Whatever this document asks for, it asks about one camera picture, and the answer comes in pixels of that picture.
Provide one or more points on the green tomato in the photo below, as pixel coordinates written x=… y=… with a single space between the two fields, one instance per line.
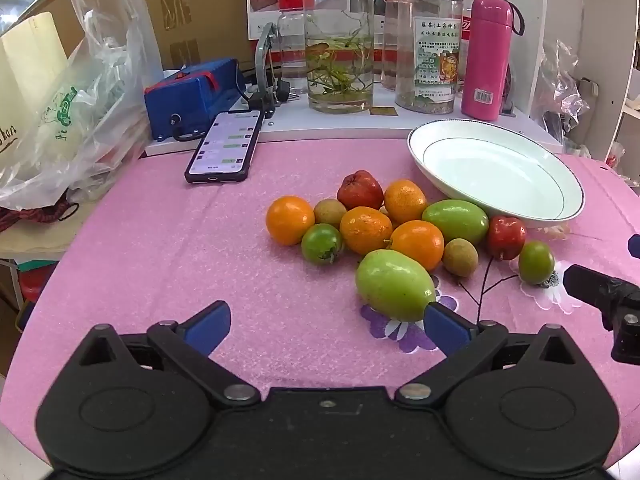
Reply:
x=536 y=262
x=322 y=243

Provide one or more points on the blue box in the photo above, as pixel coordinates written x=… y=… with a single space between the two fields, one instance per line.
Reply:
x=185 y=97

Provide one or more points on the pink flowered tablecloth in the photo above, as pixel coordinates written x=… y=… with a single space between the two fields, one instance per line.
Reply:
x=175 y=260

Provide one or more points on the red capped clear bottle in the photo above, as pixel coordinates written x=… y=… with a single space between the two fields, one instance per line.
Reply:
x=292 y=35

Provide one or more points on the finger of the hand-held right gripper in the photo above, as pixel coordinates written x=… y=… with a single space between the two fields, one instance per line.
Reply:
x=635 y=245
x=592 y=287

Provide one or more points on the red apple top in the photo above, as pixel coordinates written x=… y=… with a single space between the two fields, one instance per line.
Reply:
x=360 y=189

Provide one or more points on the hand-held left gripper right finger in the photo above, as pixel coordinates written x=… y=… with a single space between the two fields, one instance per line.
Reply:
x=445 y=327

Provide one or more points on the crumpled clear plastic bag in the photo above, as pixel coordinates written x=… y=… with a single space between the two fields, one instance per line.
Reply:
x=557 y=90

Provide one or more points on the cream paper bag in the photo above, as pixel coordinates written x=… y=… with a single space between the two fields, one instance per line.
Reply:
x=30 y=60

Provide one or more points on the black smartphone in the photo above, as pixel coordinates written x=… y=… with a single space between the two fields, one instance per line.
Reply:
x=227 y=142

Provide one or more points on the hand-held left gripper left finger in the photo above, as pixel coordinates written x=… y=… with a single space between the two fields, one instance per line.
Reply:
x=210 y=325

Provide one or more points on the grey phone holder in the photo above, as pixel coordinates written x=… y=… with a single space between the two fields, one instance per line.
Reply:
x=262 y=60

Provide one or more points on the cardboard box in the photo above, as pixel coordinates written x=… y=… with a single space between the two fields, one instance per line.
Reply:
x=200 y=5

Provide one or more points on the pink thermos bottle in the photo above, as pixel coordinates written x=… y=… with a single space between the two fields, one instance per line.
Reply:
x=487 y=55

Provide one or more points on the white platform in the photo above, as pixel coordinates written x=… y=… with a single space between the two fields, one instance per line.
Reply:
x=350 y=127

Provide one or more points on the brown kiwi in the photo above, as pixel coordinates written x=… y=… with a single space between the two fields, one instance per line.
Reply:
x=460 y=257
x=329 y=211

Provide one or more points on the red apple right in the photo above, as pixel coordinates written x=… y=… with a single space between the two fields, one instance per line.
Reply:
x=506 y=237

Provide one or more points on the glass vase with water plants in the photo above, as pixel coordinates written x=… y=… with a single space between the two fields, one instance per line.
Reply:
x=340 y=70

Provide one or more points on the yellow warning sticker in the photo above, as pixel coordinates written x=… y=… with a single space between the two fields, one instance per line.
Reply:
x=385 y=111

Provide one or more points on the white plate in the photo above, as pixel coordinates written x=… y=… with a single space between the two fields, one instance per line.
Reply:
x=495 y=175

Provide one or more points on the orange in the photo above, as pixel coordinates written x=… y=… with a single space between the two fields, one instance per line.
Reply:
x=289 y=220
x=366 y=230
x=417 y=244
x=405 y=201

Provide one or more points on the white shelf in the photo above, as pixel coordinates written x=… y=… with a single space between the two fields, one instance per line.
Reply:
x=600 y=35

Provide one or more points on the black lidded clear jar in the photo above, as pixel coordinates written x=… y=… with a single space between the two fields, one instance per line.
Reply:
x=430 y=25

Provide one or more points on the red capped cola bottle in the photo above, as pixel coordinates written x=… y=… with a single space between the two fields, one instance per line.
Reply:
x=466 y=15

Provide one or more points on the green mango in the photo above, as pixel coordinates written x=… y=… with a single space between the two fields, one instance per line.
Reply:
x=395 y=285
x=455 y=221

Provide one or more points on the red apple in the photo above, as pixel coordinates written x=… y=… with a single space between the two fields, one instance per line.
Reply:
x=506 y=237
x=360 y=189

